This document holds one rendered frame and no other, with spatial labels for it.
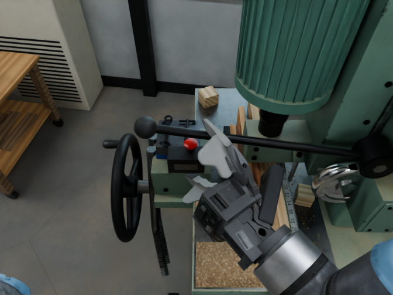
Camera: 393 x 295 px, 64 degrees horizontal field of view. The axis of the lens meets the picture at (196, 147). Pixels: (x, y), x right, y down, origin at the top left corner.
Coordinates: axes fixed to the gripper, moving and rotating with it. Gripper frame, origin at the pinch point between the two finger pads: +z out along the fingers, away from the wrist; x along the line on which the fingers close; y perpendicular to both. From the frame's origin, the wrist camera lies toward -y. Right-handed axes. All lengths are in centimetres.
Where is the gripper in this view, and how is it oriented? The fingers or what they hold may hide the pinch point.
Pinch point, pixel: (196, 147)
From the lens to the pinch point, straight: 54.0
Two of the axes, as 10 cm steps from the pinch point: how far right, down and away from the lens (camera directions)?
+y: -7.5, 3.9, -5.3
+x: -2.1, 6.3, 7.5
